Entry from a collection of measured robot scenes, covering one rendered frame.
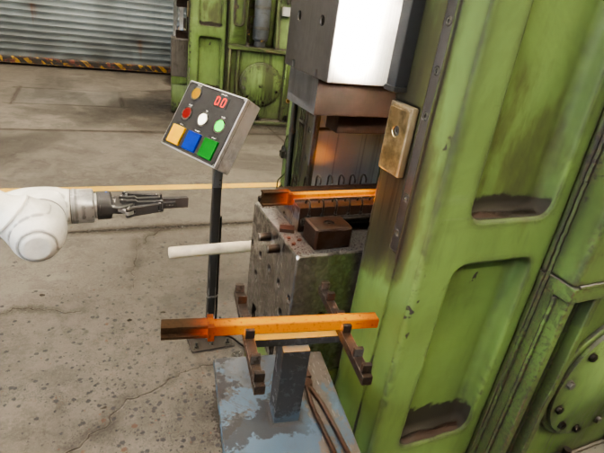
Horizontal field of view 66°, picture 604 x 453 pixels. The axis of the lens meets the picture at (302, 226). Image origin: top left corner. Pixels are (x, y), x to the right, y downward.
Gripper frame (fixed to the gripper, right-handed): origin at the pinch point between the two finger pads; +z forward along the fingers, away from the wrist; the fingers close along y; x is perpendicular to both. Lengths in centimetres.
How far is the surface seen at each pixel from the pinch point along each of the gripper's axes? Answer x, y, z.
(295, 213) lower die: -3.5, 4.5, 35.1
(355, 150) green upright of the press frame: 9, -19, 67
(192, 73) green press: -42, -479, 102
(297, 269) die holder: -12.1, 22.0, 29.8
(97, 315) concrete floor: -100, -87, -22
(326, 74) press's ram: 39, 12, 35
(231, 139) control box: 6.1, -39.7, 26.7
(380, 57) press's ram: 44, 13, 50
